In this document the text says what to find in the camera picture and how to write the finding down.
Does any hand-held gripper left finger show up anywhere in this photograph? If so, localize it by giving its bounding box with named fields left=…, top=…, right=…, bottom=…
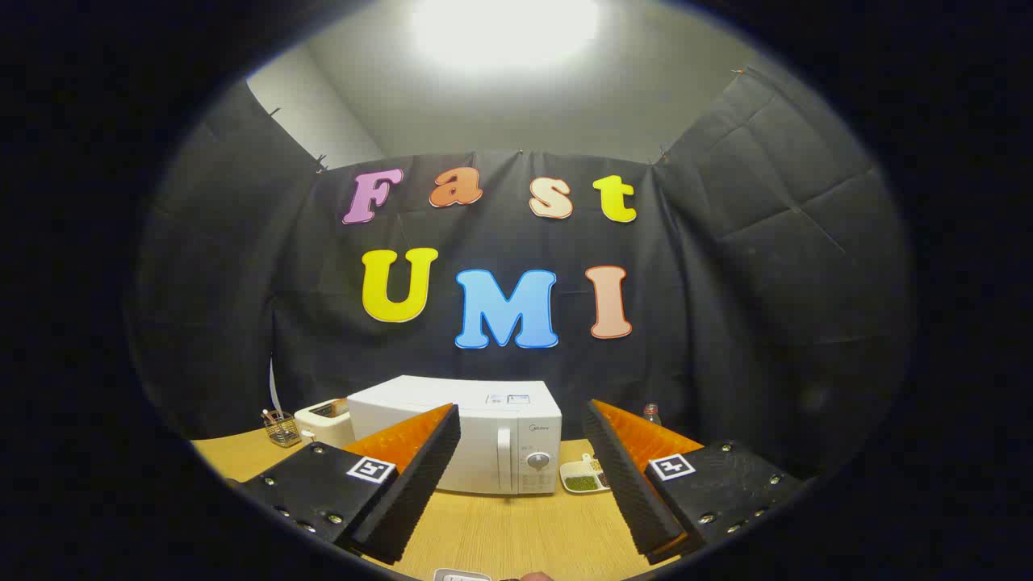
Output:
left=234, top=403, right=462, bottom=566

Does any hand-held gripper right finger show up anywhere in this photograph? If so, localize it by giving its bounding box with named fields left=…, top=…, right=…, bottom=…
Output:
left=583, top=399, right=808, bottom=566

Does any white toaster oven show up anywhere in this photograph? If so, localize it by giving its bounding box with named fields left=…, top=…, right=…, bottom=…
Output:
left=347, top=374, right=563, bottom=496

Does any white bread toaster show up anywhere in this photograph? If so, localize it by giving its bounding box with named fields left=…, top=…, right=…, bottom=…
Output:
left=294, top=398, right=356, bottom=449

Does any divided white dish of beans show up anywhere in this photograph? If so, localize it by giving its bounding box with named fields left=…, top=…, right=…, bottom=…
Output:
left=559, top=454, right=612, bottom=495

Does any ceiling light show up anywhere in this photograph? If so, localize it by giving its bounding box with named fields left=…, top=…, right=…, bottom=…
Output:
left=412, top=0, right=602, bottom=69

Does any wire mesh utensil holder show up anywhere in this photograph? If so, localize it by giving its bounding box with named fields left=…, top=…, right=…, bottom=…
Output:
left=262, top=409, right=302, bottom=449

